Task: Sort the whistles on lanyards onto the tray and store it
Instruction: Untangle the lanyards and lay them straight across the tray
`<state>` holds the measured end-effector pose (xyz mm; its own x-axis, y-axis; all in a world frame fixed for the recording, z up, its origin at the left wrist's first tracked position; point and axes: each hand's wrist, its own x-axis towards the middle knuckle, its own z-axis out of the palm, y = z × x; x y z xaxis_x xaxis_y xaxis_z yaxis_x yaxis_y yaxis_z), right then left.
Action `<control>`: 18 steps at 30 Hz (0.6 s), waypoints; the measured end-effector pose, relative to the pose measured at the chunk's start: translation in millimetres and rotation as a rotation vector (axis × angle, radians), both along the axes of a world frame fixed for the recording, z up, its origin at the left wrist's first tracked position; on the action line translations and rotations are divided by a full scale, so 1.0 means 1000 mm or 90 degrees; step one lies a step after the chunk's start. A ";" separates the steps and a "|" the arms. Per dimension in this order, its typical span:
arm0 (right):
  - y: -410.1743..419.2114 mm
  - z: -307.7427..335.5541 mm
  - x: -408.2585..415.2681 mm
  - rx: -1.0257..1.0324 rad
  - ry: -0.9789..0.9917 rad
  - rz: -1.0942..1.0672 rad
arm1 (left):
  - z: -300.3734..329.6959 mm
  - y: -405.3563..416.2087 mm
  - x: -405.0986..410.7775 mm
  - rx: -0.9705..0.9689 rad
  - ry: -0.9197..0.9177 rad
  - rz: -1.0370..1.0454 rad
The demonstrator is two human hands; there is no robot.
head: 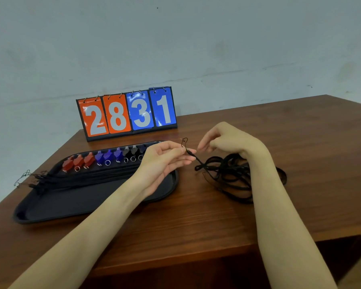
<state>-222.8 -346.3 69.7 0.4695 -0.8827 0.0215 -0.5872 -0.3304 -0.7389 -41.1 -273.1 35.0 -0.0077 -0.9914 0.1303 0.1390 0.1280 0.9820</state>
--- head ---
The person's left hand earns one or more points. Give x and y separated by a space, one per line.
159 165

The person's right hand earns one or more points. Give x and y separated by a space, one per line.
234 139

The black plastic tray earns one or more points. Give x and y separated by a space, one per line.
78 204

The wooden desk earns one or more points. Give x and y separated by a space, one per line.
183 276

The person's right forearm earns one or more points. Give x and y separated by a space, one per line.
282 231

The person's left forearm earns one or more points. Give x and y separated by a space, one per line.
78 243

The orange and blue flip scoreboard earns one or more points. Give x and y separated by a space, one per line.
126 114

